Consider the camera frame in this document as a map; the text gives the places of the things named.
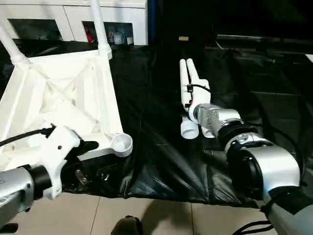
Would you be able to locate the long black bar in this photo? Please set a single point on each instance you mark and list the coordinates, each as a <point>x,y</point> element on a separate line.
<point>264,38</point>

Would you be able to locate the white cabinet with glass doors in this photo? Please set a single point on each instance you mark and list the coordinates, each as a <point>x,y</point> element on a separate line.
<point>73,12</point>

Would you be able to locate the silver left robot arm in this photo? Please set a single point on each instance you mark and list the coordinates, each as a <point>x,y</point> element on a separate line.
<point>17,183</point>

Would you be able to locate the white cup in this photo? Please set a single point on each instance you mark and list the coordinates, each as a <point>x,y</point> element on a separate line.
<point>129,40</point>
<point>118,38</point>

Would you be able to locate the small tan tag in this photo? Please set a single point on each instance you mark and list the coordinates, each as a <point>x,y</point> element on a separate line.
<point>183,38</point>

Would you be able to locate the dark brown rounded object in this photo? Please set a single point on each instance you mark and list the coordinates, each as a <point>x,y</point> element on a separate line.
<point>127,226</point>

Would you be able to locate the black mat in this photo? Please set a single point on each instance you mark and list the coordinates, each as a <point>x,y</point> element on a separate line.
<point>159,147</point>

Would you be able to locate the white flat board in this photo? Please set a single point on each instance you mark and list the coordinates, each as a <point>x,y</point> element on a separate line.
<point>310,58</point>

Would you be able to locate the white plastic table leg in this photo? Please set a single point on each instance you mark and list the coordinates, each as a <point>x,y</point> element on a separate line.
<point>184,78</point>
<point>194,71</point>
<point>13,49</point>
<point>101,29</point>

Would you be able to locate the white plastic table top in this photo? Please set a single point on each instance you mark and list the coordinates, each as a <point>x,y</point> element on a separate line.
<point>61,98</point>

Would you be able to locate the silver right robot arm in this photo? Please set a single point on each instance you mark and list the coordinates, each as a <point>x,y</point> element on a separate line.
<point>256,151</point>

